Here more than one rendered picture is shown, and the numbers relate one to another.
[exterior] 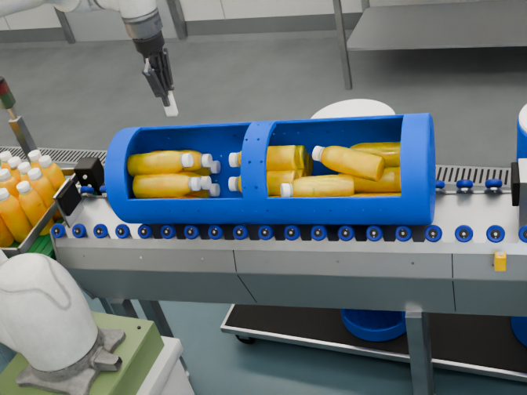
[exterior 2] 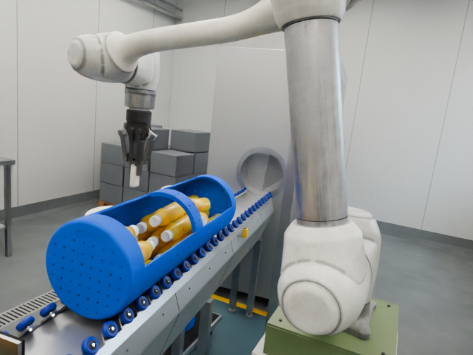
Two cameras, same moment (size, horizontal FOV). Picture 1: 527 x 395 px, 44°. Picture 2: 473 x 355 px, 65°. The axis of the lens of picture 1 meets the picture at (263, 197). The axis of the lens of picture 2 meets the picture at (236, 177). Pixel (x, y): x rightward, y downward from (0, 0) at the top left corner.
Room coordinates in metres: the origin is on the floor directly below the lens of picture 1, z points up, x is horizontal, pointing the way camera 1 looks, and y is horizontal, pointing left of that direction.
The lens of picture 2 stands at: (1.38, 1.33, 1.57)
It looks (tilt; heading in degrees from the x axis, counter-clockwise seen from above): 11 degrees down; 264
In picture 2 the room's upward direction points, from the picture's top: 6 degrees clockwise
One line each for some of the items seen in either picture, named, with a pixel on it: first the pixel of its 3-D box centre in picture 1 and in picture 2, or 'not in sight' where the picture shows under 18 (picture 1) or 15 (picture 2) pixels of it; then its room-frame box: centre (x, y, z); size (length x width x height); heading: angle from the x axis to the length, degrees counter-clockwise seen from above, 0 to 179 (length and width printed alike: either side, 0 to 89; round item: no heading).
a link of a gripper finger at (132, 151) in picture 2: (161, 71); (133, 146); (1.59, 0.17, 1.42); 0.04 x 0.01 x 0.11; 67
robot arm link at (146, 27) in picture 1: (143, 22); (139, 100); (1.58, 0.18, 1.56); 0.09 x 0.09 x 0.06
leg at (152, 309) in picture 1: (160, 327); not in sight; (1.80, 0.51, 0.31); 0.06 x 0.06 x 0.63; 67
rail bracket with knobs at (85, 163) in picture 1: (90, 175); not in sight; (1.96, 0.56, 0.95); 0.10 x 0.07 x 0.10; 157
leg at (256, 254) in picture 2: not in sight; (253, 278); (0.90, -1.25, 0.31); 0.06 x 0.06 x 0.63; 67
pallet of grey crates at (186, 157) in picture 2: not in sight; (155, 171); (1.98, -3.66, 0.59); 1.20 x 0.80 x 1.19; 150
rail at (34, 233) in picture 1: (52, 208); not in sight; (1.79, 0.67, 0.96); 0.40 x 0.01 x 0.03; 157
